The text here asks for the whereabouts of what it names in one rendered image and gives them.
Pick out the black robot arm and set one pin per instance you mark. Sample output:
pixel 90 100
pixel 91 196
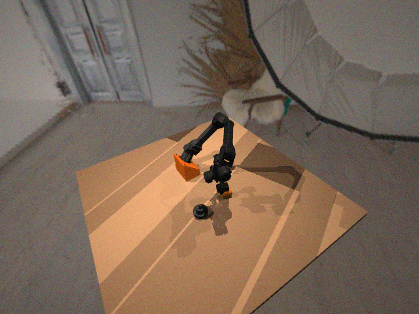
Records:
pixel 227 150

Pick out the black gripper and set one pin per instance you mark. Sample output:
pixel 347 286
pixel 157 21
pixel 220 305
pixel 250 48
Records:
pixel 222 186

